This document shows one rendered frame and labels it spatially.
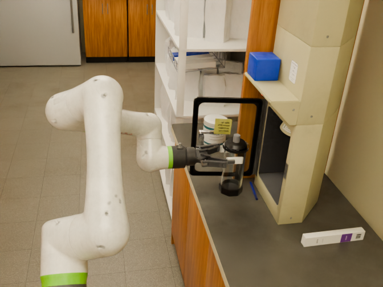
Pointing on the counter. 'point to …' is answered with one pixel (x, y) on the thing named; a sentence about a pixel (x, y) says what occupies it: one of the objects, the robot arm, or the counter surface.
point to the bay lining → (273, 146)
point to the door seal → (227, 102)
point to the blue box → (263, 66)
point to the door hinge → (260, 136)
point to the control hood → (278, 98)
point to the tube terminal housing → (307, 121)
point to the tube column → (321, 20)
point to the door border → (253, 134)
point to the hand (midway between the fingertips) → (233, 154)
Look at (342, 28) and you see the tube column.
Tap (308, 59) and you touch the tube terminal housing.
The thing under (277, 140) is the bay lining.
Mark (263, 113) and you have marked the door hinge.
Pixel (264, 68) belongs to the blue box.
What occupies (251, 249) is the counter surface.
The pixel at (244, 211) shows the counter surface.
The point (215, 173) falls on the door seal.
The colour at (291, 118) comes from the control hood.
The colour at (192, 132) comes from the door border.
